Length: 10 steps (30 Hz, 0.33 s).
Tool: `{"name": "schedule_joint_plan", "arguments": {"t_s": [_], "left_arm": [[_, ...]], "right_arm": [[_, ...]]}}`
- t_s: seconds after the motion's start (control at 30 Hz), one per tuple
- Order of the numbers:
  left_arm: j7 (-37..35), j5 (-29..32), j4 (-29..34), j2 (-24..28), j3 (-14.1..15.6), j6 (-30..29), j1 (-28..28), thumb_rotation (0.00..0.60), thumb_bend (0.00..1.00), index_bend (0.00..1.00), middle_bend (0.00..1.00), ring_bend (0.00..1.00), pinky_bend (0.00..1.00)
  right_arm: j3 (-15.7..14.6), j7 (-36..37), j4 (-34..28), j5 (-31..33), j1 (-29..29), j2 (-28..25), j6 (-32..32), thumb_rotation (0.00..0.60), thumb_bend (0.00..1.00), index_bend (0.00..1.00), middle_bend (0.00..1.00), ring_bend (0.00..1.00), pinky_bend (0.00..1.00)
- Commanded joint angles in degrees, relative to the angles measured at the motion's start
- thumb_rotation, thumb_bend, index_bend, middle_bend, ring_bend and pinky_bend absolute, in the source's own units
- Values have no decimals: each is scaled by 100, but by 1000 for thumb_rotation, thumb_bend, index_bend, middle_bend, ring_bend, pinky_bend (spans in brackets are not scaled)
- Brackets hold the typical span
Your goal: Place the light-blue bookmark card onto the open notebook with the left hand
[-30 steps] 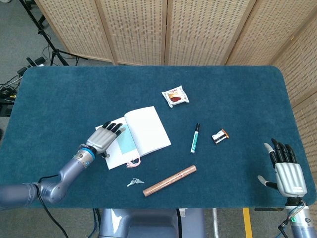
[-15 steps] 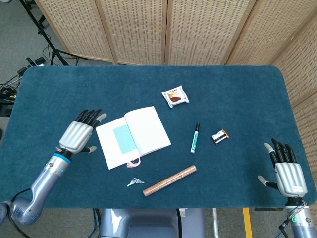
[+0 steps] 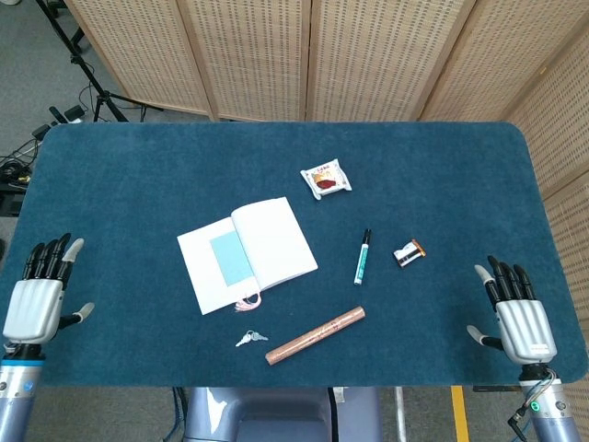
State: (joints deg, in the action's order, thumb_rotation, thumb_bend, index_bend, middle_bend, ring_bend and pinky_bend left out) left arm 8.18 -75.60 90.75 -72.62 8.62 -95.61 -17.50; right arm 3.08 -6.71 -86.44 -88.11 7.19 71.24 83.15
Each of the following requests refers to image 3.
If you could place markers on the grey blue robot torso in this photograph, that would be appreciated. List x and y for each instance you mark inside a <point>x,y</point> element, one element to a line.
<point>276,414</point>

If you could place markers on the teal velvet table cloth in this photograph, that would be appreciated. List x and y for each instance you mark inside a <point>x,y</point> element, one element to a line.
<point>138,184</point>

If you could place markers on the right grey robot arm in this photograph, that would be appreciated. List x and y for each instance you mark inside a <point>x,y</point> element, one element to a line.
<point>547,414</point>

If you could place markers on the open white lined notebook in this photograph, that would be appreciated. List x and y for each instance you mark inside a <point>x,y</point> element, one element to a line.
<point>280,239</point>

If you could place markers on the white snack packet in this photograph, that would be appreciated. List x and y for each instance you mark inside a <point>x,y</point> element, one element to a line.
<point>326,179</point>

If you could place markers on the blue bookmark with pink tassel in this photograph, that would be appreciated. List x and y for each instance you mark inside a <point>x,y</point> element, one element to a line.
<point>230,258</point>

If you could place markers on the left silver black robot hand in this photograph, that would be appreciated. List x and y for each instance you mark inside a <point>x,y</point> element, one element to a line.
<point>34,308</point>

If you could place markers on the green white marker pen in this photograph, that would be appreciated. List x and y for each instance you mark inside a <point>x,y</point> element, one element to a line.
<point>362,260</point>

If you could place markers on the black power adapter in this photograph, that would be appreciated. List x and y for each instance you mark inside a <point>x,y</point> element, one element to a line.
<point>71,112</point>

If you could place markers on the black tripod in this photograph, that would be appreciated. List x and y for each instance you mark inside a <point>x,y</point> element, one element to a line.
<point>102,99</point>

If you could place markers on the black power strip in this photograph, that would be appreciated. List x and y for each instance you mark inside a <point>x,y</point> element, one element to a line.
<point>41,132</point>

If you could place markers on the brown wooden cylinder red letters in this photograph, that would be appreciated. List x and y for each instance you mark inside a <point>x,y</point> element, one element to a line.
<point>317,335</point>

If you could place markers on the woven wooden screen panel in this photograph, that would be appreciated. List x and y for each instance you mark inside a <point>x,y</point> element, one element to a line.
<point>142,50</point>
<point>573,253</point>
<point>561,115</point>
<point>501,55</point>
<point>248,55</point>
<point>377,55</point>

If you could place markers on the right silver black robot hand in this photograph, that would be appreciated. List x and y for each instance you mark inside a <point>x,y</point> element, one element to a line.
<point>522,327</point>

